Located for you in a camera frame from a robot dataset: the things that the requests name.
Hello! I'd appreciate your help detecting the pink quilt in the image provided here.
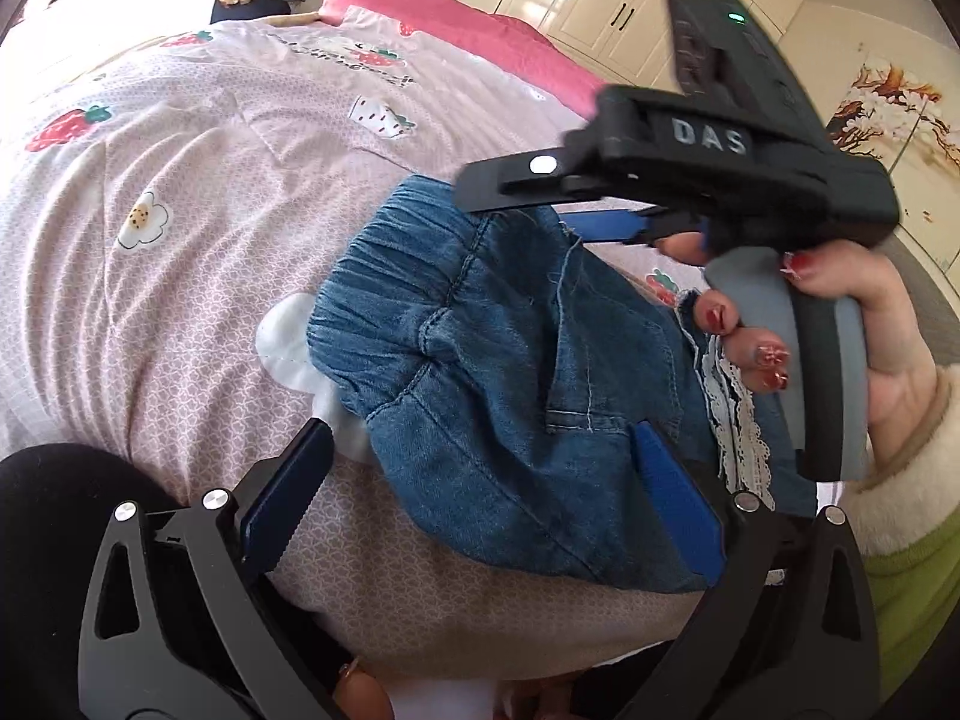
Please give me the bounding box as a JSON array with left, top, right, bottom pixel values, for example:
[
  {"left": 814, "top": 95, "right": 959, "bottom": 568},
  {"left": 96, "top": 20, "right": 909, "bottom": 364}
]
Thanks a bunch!
[{"left": 319, "top": 0, "right": 610, "bottom": 125}]

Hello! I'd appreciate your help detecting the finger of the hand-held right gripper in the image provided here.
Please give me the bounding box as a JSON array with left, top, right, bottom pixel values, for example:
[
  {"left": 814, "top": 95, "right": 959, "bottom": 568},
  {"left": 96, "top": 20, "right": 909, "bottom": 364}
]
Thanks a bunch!
[
  {"left": 559, "top": 210, "right": 680, "bottom": 247},
  {"left": 452, "top": 151, "right": 653, "bottom": 215}
]

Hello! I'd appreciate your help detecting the blue denim pants lace trim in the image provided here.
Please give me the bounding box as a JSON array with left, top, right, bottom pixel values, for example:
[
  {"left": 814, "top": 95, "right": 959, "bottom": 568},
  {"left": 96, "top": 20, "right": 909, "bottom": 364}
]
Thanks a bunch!
[{"left": 306, "top": 176, "right": 820, "bottom": 595}]

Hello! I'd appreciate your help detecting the person's right forearm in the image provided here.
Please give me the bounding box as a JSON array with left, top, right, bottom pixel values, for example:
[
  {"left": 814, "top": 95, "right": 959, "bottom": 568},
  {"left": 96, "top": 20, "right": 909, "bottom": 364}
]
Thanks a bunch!
[{"left": 844, "top": 364, "right": 960, "bottom": 698}]

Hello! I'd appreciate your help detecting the person's right hand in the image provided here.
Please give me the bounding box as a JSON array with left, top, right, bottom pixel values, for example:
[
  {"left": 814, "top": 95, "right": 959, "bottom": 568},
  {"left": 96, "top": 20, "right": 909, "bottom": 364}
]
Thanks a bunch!
[{"left": 651, "top": 231, "right": 942, "bottom": 467}]

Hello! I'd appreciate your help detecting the person's left hand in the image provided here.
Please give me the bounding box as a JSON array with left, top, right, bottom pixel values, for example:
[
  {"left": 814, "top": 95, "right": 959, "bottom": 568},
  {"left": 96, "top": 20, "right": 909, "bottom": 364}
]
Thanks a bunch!
[{"left": 334, "top": 656, "right": 395, "bottom": 720}]

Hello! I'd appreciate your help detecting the pink strawberry printed blanket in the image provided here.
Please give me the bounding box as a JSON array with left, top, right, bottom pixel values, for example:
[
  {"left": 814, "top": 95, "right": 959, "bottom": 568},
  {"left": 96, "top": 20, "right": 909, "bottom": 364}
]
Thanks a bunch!
[{"left": 0, "top": 4, "right": 826, "bottom": 720}]

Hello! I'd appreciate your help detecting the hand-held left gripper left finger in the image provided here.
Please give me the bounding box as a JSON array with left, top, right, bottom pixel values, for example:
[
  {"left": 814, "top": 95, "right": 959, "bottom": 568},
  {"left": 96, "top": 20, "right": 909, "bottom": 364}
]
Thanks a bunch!
[{"left": 75, "top": 418, "right": 336, "bottom": 720}]

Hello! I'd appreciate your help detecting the blossom wall painting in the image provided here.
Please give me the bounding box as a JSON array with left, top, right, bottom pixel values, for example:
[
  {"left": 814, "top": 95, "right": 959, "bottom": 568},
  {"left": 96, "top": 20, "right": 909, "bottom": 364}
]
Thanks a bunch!
[{"left": 823, "top": 52, "right": 960, "bottom": 275}]

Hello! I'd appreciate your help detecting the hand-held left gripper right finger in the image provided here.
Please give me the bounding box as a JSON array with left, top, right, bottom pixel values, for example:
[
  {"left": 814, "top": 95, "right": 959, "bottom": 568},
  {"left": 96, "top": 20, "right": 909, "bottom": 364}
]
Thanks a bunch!
[{"left": 634, "top": 421, "right": 882, "bottom": 720}]

